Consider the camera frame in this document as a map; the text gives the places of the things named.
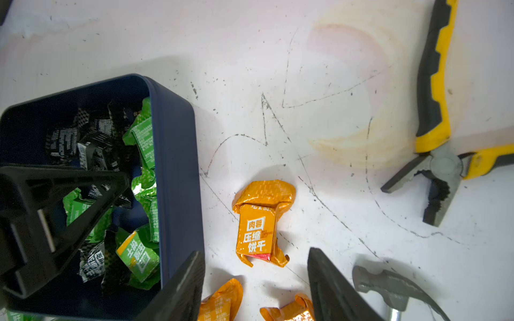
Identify orange cookie packet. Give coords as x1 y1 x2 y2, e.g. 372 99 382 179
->
232 180 296 268
260 294 315 321
198 278 244 321

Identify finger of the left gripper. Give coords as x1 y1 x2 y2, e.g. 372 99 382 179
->
1 165 129 299

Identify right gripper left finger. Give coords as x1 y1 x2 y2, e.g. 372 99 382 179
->
135 251 206 321

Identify claw hammer black handle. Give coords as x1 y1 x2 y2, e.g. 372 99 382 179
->
352 266 450 321

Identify dark blue storage box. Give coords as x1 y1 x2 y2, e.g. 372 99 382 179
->
1 74 204 320

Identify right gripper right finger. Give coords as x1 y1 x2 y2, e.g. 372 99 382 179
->
307 247 382 321

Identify yellow black pliers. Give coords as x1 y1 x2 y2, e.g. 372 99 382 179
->
381 1 513 227

